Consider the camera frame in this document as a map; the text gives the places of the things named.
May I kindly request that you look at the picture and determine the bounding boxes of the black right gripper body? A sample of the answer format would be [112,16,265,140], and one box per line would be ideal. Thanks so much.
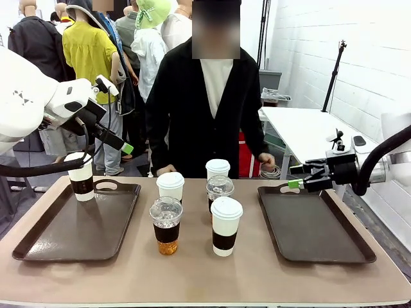
[326,151,360,186]

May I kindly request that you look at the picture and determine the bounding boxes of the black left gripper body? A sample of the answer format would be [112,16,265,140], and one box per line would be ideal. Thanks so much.
[60,98,107,138]

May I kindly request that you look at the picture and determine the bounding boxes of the white paper cup black sleeve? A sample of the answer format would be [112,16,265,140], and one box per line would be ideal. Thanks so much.
[63,151,96,202]
[205,158,231,180]
[210,196,244,257]
[155,171,186,203]

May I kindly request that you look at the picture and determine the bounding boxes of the clear plastic iced coffee cup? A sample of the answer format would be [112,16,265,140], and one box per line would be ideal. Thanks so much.
[205,175,235,214]
[148,196,184,256]

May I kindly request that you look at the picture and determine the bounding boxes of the person's left forearm black sleeve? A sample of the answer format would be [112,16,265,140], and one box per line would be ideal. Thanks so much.
[249,108,270,158]

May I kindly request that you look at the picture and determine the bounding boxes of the dark brown plastic tray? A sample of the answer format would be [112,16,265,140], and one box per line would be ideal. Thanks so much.
[257,183,378,264]
[12,178,142,262]

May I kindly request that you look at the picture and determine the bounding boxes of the person's left hand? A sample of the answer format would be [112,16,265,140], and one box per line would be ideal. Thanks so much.
[258,152,276,173]

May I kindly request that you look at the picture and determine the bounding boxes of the person's right hand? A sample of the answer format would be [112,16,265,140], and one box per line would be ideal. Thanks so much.
[156,164,177,177]

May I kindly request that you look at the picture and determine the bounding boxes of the white table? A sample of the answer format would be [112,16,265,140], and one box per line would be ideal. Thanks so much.
[259,105,383,200]

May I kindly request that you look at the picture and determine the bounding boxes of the red bag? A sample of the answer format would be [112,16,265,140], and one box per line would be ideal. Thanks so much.
[238,131,261,179]

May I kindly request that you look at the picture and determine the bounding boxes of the person in black cardigan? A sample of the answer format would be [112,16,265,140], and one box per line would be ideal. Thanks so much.
[144,0,277,180]

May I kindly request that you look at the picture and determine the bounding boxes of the clear plastic bag clutter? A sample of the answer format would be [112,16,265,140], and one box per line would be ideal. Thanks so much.
[260,87,292,103]

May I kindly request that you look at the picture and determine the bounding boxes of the mannequin in black jacket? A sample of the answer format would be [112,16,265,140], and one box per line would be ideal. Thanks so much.
[8,0,67,83]

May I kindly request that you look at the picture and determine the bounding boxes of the black tripod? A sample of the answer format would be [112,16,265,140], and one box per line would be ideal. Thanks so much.
[321,40,348,113]

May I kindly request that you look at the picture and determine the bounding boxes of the person in blue shirt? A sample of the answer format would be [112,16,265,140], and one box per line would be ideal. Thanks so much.
[92,0,142,161]

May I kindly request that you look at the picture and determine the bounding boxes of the grey bin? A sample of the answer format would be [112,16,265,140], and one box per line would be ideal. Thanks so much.
[258,69,283,94]

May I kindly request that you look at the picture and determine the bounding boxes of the mannequin with red collar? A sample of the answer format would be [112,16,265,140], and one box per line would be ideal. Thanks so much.
[49,1,76,35]

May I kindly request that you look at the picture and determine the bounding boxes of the green sun hat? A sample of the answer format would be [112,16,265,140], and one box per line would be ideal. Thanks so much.
[134,0,173,30]

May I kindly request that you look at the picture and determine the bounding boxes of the black stand poles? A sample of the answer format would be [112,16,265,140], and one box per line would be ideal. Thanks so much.
[256,0,272,69]

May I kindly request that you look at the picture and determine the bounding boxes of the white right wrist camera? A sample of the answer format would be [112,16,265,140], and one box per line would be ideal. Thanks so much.
[325,128,347,153]

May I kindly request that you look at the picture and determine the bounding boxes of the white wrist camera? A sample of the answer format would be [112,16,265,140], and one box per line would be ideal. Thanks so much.
[325,128,347,153]
[95,74,120,97]

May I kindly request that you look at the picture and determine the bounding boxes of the thin black camera cable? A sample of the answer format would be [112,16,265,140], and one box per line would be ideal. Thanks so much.
[83,86,113,161]

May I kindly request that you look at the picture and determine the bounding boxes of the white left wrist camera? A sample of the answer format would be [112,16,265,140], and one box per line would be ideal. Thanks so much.
[95,74,120,97]

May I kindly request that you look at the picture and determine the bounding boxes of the white cable coil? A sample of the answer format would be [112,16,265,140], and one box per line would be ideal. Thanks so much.
[259,163,282,180]

